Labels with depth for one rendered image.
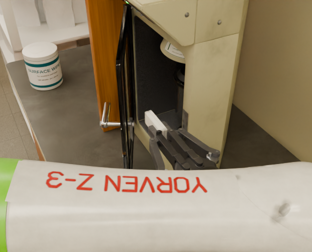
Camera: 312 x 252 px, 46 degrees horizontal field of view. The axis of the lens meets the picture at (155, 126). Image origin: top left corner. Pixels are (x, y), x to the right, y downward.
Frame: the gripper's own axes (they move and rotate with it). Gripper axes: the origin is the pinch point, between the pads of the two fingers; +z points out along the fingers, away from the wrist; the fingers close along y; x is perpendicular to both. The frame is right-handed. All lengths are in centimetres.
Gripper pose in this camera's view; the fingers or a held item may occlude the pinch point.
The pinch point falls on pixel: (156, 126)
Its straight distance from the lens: 72.8
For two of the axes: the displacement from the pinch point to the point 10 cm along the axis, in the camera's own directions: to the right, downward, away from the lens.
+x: 0.0, 7.7, 6.4
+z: -4.6, -5.7, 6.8
